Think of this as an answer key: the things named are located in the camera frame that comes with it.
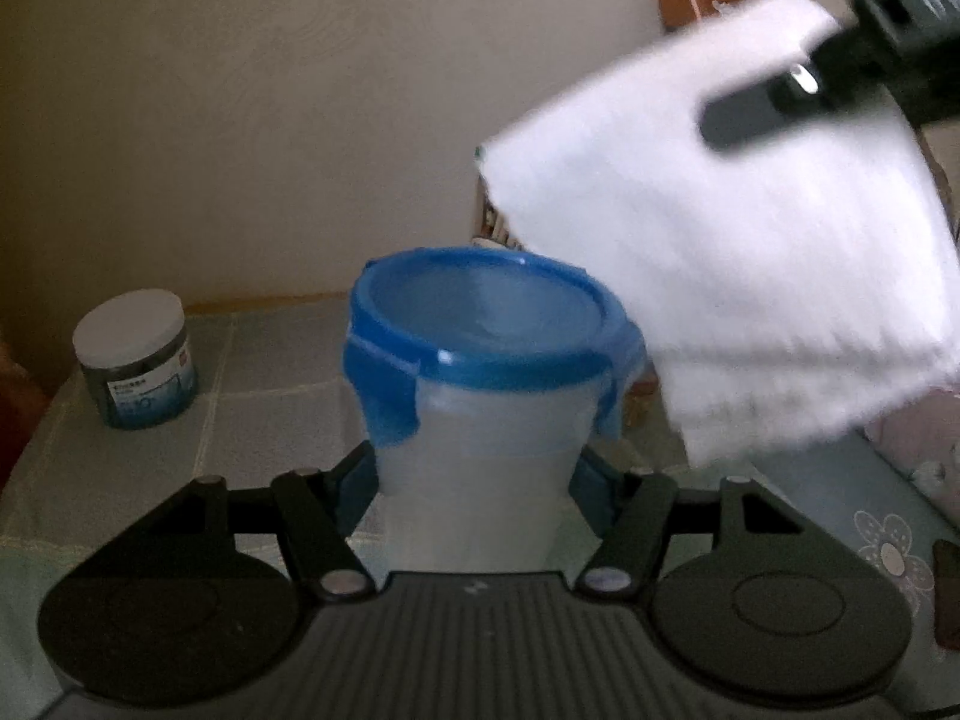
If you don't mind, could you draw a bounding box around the pink floral blanket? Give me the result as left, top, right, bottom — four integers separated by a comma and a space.
864, 383, 960, 525

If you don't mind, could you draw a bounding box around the white fluffy cloth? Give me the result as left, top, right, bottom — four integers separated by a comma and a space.
478, 0, 958, 465

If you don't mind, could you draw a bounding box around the blue lidded clear plastic container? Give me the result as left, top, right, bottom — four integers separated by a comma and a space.
343, 247, 647, 574

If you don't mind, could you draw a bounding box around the dark jar with white lid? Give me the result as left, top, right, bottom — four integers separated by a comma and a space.
71, 288, 199, 429

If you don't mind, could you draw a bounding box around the grey green checked tablecloth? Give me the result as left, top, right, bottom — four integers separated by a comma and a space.
0, 291, 960, 720

